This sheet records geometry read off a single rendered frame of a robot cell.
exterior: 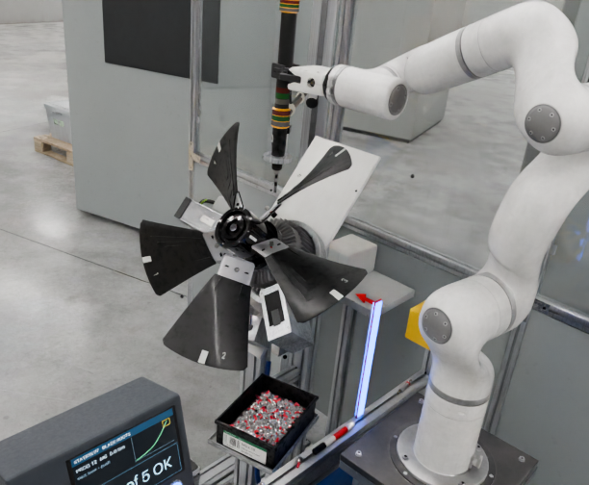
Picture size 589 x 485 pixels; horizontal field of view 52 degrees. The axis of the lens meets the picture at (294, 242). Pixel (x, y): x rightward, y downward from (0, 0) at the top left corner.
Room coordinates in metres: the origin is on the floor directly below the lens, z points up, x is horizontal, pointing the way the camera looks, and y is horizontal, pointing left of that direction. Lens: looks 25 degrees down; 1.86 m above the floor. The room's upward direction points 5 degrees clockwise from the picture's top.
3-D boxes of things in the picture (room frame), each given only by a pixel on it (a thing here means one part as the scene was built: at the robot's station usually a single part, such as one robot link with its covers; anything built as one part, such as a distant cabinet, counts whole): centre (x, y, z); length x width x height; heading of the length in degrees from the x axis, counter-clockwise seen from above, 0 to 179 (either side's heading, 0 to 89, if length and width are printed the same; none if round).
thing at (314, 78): (1.34, -0.02, 1.63); 0.11 x 0.10 x 0.07; 48
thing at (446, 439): (0.97, -0.35, 1.04); 0.19 x 0.19 x 0.18
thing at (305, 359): (1.75, -0.07, 0.58); 0.09 x 0.05 x 1.15; 48
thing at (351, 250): (1.97, -0.19, 0.92); 0.17 x 0.16 x 0.11; 138
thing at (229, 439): (1.15, 0.02, 0.85); 0.22 x 0.17 x 0.07; 154
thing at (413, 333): (1.39, -0.41, 1.02); 0.16 x 0.10 x 0.11; 138
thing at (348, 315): (1.89, -0.22, 0.42); 0.04 x 0.04 x 0.83; 48
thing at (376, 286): (1.89, -0.22, 0.85); 0.36 x 0.24 x 0.03; 48
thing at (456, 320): (0.95, -0.33, 1.25); 0.19 x 0.12 x 0.24; 130
